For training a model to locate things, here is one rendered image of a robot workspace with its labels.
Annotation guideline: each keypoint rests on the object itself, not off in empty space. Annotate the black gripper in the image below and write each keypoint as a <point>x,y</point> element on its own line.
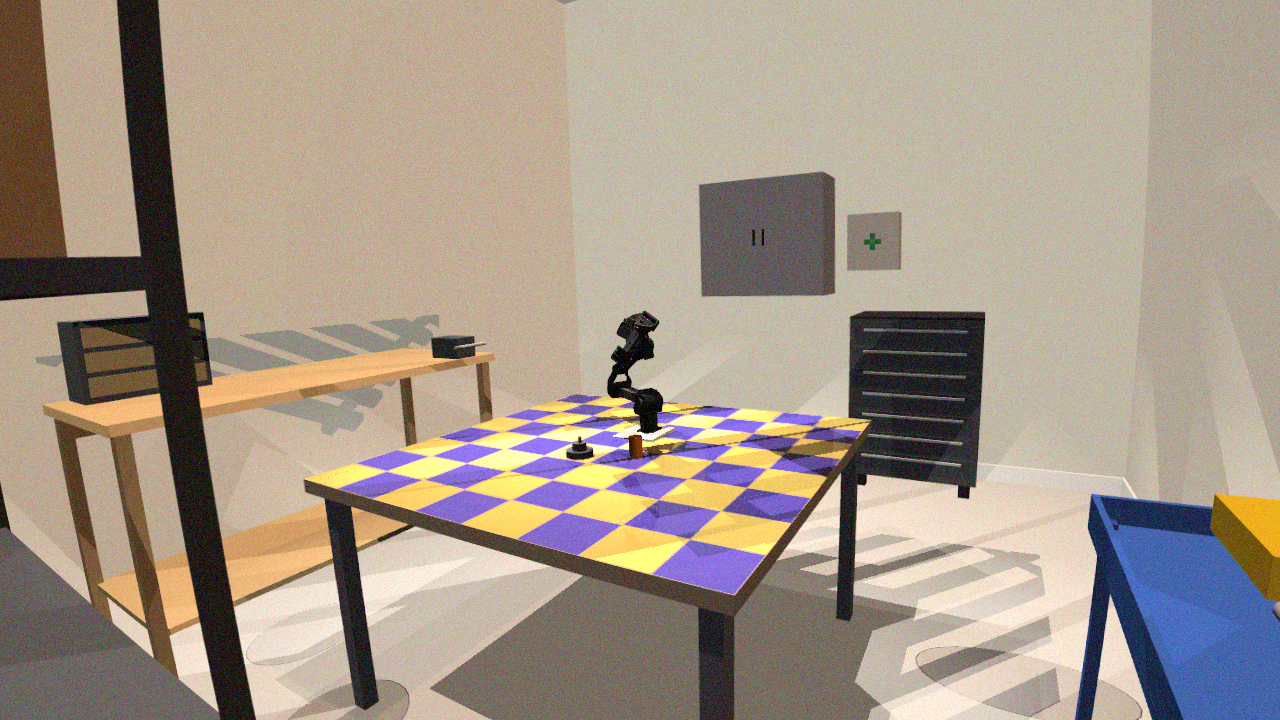
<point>639,340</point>

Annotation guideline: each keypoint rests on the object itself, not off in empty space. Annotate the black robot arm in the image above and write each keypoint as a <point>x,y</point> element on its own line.
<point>647,401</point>

